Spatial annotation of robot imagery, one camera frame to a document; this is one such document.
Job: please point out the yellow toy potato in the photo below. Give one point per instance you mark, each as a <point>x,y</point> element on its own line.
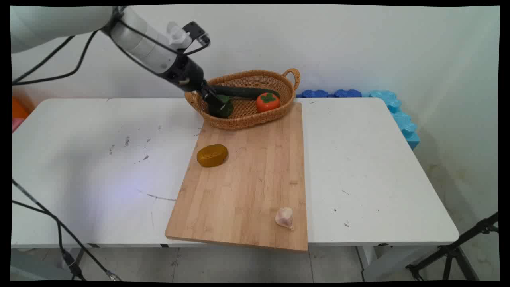
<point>212,155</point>

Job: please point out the green toy bell pepper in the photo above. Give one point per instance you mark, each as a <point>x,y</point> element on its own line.
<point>222,108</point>

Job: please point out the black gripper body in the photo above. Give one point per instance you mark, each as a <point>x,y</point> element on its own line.
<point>187,73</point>

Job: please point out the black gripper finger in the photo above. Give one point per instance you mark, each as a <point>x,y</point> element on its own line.
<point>206,97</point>
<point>210,90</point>

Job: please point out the white table leg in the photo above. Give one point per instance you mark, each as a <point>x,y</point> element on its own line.
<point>392,261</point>

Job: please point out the dark blue foam piece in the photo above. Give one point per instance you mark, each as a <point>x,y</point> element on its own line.
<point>347,93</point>
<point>314,93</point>

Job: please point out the dark green toy cucumber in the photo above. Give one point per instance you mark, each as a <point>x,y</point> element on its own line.
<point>247,92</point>

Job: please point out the light blue foam mat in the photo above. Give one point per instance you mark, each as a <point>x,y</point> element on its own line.
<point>402,119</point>

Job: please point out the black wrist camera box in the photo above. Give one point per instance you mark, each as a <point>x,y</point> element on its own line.
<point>196,31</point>

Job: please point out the wooden cutting board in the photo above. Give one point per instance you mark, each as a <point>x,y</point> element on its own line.
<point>247,187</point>

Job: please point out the orange box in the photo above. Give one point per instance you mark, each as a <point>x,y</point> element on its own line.
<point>18,109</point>

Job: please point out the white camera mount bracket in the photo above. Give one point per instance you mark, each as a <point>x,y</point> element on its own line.
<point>177,36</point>

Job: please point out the woven wicker basket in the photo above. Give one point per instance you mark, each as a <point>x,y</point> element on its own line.
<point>247,113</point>

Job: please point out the white toy garlic bulb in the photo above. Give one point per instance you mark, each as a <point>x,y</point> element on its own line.
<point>284,217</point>

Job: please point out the orange toy persimmon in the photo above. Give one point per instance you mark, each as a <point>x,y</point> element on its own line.
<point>267,103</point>

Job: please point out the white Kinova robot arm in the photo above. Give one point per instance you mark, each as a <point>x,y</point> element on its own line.
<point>59,22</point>

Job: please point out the black tripod stand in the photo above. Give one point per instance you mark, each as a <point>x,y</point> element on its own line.
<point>454,249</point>

